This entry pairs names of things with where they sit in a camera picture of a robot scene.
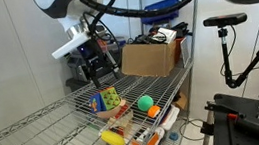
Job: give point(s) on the yellow toy corn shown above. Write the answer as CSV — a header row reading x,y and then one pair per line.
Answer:
x,y
112,138

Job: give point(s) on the white tray with orange piece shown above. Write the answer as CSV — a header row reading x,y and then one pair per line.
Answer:
x,y
149,144

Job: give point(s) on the clear plastic organiser box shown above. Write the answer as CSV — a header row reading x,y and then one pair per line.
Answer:
x,y
118,43

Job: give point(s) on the small orange toy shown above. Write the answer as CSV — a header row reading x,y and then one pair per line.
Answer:
x,y
153,111

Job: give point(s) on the small white box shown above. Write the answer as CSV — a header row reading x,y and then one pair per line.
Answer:
x,y
165,35

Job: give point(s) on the black camera stand pole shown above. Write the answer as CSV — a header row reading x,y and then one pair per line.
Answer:
x,y
226,59

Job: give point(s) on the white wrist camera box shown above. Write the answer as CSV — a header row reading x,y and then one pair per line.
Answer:
x,y
68,45

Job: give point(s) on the white plastic tray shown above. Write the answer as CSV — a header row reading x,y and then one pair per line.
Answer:
x,y
170,117

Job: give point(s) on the orange clamp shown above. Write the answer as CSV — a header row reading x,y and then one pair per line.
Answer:
x,y
232,116

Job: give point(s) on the colourful soft toy cube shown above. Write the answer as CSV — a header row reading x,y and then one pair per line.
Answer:
x,y
104,101

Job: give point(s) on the large cardboard box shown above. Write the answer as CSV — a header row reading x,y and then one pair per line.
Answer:
x,y
148,58

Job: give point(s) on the blue storage bin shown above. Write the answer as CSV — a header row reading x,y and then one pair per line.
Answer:
x,y
161,7

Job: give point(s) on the small cardboard box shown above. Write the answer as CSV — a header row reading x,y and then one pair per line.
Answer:
x,y
181,101

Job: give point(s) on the beige plastic pot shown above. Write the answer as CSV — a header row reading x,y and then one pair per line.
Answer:
x,y
108,114

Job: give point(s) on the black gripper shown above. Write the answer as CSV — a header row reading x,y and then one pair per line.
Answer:
x,y
95,53

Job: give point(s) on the wooden toy blocks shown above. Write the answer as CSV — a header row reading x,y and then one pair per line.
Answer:
x,y
122,121

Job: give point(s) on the small blue object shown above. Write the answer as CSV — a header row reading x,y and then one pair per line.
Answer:
x,y
174,136

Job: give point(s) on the dark grey tool case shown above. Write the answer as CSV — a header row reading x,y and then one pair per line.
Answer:
x,y
75,72

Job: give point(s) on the black stereo camera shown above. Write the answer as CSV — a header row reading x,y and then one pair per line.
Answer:
x,y
225,20

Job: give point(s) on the green ball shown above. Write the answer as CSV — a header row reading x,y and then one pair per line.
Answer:
x,y
145,103

